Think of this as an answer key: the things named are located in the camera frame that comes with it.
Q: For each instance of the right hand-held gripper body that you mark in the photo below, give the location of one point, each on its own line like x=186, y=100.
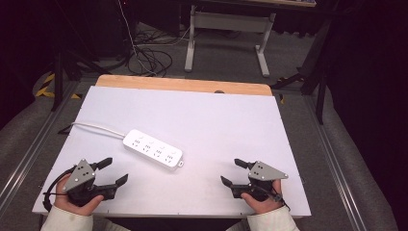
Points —
x=266, y=171

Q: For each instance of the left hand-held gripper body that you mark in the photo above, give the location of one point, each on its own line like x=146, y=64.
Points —
x=78, y=174

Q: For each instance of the person's left hand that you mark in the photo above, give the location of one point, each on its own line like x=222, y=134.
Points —
x=72, y=208

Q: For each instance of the person's right hand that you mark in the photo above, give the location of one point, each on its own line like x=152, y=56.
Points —
x=266, y=207

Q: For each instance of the white power strip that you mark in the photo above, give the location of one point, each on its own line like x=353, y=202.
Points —
x=154, y=149

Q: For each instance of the white board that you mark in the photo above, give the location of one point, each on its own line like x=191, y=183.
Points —
x=208, y=128

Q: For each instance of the yellow black floor tape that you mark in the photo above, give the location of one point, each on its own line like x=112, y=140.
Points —
x=45, y=88

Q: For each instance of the black metal stand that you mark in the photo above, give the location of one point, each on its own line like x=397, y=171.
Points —
x=320, y=93

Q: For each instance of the black tripod stand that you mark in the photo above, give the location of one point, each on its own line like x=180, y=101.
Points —
x=58, y=73

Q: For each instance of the wooden table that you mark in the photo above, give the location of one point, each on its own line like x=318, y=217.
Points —
x=179, y=84

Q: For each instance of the metal floor rail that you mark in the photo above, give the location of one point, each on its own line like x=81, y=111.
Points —
x=35, y=144
x=333, y=173

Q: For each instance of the white metal desk frame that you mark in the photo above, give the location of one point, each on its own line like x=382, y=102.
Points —
x=229, y=20

